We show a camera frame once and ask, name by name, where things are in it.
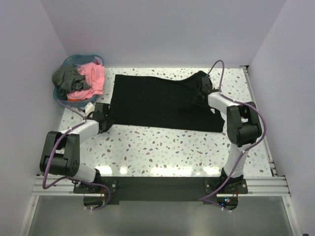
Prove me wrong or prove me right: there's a teal plastic laundry basket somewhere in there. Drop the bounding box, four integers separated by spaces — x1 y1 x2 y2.
63 54 104 107

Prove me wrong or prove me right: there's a purple garment in basket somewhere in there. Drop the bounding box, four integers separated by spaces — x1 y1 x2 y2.
93 57 103 65

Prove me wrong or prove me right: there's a grey green t shirt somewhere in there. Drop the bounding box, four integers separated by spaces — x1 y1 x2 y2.
52 65 91 100

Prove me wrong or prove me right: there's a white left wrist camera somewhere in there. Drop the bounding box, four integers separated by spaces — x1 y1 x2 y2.
84 102 95 115

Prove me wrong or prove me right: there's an orange garment in basket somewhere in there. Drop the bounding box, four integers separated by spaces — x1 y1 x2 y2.
68 99 81 102

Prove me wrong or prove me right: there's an aluminium right side rail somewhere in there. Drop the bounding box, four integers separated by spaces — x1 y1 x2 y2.
240 65 278 177

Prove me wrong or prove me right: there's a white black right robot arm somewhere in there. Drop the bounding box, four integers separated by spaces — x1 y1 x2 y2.
195 76 262 193

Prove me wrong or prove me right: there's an aluminium front frame rail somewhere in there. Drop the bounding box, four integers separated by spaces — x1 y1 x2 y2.
31 176 290 197

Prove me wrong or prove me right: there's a black t shirt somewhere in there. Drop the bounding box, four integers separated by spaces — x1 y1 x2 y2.
109 71 224 133

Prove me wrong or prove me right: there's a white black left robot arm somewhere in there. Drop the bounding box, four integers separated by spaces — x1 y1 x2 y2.
39 102 114 193

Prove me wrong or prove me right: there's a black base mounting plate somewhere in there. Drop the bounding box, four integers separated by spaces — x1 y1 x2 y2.
73 176 249 206

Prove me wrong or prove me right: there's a pink t shirt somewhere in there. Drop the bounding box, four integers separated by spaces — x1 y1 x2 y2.
67 62 105 100

